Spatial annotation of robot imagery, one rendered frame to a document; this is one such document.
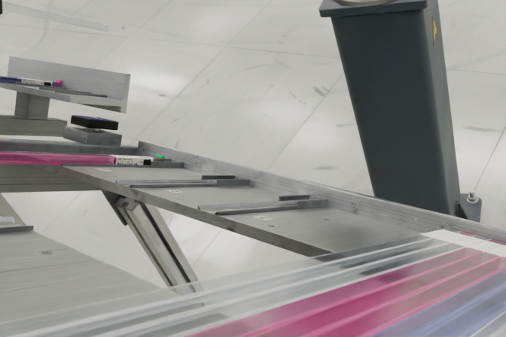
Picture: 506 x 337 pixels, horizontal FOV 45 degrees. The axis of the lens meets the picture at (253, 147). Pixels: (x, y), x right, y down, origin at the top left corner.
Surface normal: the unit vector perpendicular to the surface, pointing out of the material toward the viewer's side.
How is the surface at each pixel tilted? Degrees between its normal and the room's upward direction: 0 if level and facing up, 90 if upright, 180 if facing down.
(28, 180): 90
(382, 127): 90
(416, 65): 90
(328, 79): 0
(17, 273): 44
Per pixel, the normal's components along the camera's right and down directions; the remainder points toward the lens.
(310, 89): -0.29, -0.73
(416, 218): -0.58, -0.04
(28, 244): 0.16, -0.98
